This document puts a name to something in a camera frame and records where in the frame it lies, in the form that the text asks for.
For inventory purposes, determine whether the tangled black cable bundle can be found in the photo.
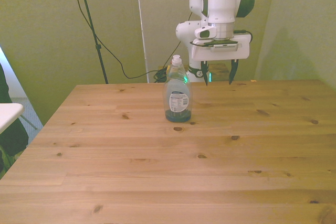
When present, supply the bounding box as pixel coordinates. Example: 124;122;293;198
153;65;170;83

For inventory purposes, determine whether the black tripod stand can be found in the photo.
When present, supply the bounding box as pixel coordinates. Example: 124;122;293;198
64;0;109;84

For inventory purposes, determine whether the white vertical pole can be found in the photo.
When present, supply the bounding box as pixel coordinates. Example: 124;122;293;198
134;0;151;83

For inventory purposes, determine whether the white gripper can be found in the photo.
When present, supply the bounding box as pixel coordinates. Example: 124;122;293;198
190;33;251;87

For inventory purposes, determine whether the clear dish soap bottle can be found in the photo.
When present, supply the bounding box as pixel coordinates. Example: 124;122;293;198
162;54;193;124

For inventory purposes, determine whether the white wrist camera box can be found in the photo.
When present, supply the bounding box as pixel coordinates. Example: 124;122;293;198
194;25;219;40

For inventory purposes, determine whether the white leaning board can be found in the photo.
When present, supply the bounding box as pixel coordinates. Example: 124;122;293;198
0;45;29;99

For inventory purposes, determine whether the white folding table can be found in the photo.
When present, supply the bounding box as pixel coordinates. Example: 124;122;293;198
0;103;39;136

